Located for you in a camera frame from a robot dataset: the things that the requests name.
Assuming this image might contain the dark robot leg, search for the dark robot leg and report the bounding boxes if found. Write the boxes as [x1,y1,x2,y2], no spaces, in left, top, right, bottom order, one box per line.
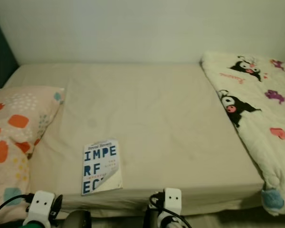
[61,210,92,228]
[142,208,161,228]

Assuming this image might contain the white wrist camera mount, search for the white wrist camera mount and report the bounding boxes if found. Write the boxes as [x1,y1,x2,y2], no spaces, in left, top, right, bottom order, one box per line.
[24,191,57,228]
[163,188,183,215]

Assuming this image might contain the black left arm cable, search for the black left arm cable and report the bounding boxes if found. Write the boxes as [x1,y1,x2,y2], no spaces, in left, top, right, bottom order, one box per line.
[0,193,37,222]

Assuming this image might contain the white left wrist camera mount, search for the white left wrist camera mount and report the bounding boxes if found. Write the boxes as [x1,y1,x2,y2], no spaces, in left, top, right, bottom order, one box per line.
[24,191,57,228]

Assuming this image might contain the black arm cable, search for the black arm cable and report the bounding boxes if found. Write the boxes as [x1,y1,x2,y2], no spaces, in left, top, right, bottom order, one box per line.
[149,193,193,228]
[0,193,37,222]

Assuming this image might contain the mattress with beige sheet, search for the mattress with beige sheet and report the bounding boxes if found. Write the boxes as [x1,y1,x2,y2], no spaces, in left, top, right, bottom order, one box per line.
[2,63,285,217]

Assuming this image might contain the dark robot left leg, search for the dark robot left leg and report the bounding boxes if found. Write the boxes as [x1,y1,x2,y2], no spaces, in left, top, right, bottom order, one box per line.
[61,210,92,228]

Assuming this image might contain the white book blue letters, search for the white book blue letters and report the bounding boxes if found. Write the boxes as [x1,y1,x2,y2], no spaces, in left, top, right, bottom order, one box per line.
[81,139,124,197]

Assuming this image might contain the pink pillow orange spots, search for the pink pillow orange spots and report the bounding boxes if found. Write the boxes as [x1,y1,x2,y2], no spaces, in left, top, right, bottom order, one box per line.
[0,86,66,225]

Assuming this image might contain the dark robot right leg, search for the dark robot right leg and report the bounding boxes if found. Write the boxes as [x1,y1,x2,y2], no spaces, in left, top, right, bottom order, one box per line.
[142,208,161,228]

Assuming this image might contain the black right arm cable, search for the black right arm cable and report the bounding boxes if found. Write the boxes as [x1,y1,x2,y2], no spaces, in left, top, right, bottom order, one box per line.
[149,193,193,228]

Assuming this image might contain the dark grey upholstered headboard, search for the dark grey upholstered headboard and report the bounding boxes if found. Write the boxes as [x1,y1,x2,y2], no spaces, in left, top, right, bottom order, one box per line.
[0,9,20,92]

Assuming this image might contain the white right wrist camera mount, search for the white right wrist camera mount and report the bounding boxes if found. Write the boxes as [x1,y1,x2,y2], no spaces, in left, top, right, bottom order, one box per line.
[163,188,183,215]

